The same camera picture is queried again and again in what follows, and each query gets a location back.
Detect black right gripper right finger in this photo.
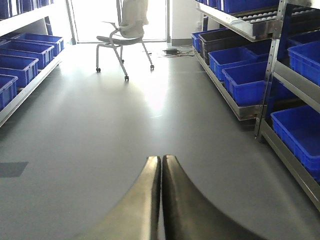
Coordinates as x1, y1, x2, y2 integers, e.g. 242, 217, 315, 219
162, 155, 262, 240

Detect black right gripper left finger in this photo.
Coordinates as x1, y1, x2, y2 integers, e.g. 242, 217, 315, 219
77, 156, 161, 240

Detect blue bin on floor rack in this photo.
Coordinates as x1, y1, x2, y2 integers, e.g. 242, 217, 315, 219
222, 61, 267, 107

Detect gray office chair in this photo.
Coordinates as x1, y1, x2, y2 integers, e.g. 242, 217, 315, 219
95, 0, 155, 82

